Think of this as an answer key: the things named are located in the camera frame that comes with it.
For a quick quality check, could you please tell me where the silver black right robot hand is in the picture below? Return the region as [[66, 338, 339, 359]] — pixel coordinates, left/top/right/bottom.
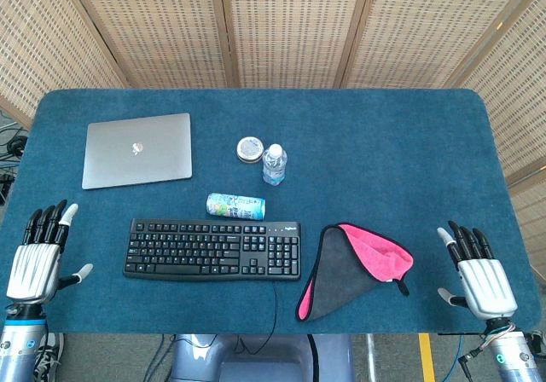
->
[[437, 220, 519, 320]]

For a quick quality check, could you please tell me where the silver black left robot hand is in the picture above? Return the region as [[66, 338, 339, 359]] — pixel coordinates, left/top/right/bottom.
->
[[5, 200, 94, 305]]

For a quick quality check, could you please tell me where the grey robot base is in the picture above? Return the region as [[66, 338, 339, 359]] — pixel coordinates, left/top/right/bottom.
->
[[169, 333, 355, 382]]

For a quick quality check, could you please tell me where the black Logitech keyboard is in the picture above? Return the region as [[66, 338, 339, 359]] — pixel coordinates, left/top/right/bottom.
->
[[123, 217, 302, 282]]

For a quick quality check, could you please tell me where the grey and pink cloth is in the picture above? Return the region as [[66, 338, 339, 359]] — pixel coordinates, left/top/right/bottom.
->
[[294, 223, 415, 323]]

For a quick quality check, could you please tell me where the grey closed laptop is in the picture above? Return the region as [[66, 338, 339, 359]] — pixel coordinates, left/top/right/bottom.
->
[[81, 113, 194, 191]]

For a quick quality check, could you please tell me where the blue table mat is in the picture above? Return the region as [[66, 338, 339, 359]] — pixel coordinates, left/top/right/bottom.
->
[[0, 87, 543, 336]]

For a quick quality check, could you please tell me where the light blue drink can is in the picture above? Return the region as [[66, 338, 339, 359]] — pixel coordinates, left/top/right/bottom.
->
[[206, 192, 267, 222]]

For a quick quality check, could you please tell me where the clear plastic water bottle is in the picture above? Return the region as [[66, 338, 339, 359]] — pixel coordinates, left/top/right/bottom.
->
[[262, 143, 288, 187]]

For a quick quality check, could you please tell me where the round metal tin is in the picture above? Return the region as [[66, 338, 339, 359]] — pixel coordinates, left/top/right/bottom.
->
[[236, 136, 265, 165]]

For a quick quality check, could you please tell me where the woven bamboo folding screen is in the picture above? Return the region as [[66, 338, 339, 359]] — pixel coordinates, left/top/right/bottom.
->
[[0, 0, 546, 287]]

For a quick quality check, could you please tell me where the black keyboard cable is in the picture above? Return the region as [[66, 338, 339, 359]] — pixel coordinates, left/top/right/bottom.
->
[[236, 280, 278, 356]]

